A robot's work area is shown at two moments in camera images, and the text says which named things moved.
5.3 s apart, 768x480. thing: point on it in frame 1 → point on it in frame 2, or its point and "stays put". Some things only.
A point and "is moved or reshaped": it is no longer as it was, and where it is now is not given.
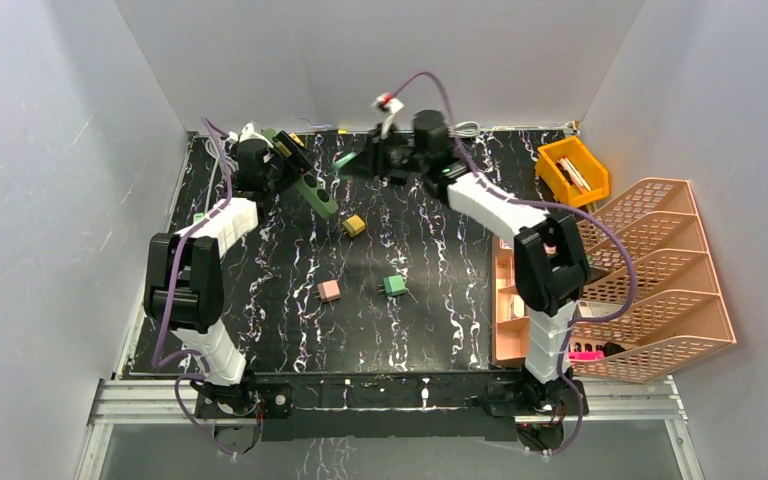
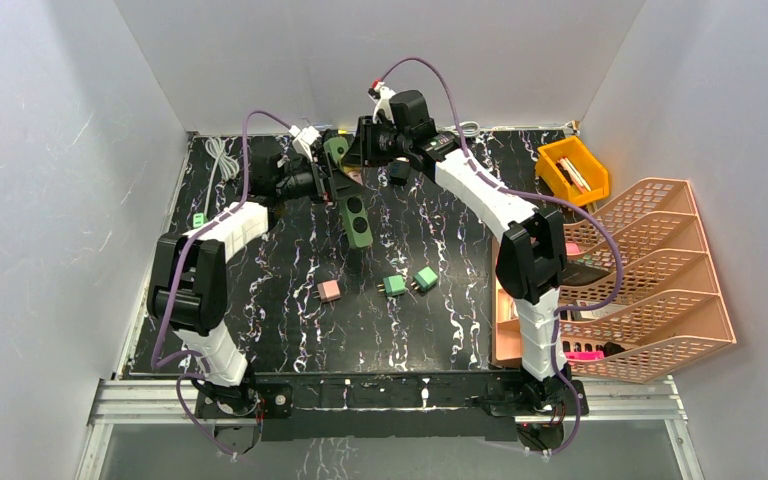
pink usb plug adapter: [329, 290] stays put
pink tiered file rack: [660, 307] stays put
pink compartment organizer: [509, 320] stays put
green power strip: [311, 187] is moved or reshaped
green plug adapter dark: [395, 285] stays put
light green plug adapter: [345, 159] → [424, 279]
